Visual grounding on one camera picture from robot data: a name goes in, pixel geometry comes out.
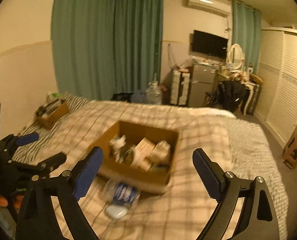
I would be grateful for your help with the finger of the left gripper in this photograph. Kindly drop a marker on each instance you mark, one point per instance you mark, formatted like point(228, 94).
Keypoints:
point(43, 168)
point(11, 142)

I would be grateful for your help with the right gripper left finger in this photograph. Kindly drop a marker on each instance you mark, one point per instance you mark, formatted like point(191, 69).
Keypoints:
point(37, 218)

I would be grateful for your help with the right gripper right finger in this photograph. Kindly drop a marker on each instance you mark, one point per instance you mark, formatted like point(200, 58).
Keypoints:
point(257, 219)

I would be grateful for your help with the clear jar blue label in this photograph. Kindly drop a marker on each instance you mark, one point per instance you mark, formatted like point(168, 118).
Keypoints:
point(120, 193)

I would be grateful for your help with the white earbuds case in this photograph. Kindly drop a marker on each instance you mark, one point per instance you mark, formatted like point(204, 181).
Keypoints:
point(116, 212)

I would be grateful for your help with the tape roll with holder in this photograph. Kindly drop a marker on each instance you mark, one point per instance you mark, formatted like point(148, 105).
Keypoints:
point(128, 155)

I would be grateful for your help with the large cardboard box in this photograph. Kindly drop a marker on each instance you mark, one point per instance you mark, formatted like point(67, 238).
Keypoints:
point(157, 178)

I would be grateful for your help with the white tissue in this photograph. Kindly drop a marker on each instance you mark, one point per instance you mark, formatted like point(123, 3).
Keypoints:
point(161, 153)

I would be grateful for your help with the small cardboard box with items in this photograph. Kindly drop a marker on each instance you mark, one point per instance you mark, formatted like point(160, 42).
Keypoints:
point(50, 112)

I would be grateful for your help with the plaid bed blanket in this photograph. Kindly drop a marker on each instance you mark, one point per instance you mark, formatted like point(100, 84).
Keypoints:
point(180, 206)

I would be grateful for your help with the small wooden stool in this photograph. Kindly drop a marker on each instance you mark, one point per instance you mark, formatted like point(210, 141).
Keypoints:
point(289, 156)

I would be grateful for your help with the white toy figure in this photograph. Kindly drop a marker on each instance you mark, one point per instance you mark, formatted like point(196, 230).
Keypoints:
point(116, 143)

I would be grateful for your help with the small brown carton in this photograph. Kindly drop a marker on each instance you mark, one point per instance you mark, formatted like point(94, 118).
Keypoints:
point(143, 149)

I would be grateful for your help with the white wardrobe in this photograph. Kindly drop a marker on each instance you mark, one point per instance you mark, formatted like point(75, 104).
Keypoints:
point(277, 105)

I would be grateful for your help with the chair with black clothes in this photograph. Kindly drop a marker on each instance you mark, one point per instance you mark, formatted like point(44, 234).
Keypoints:
point(229, 95)

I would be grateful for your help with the large water bottle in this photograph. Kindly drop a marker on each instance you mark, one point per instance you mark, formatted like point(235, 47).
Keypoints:
point(154, 93)

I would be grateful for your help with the green curtain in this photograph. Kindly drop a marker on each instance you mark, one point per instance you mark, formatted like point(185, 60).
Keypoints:
point(247, 31)
point(105, 47)

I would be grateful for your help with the grey mini fridge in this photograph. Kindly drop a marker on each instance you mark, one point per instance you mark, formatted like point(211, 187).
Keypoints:
point(202, 77)

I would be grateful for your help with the white drawer cabinet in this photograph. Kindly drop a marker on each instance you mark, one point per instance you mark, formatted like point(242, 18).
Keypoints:
point(179, 88)

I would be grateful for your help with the white oval mirror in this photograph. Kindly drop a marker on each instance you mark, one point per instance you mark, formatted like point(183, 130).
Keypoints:
point(235, 58)

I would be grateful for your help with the white air conditioner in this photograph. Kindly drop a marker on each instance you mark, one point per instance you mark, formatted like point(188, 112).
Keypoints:
point(211, 6)

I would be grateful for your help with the black wall television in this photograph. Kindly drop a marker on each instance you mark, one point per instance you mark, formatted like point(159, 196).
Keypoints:
point(209, 44)

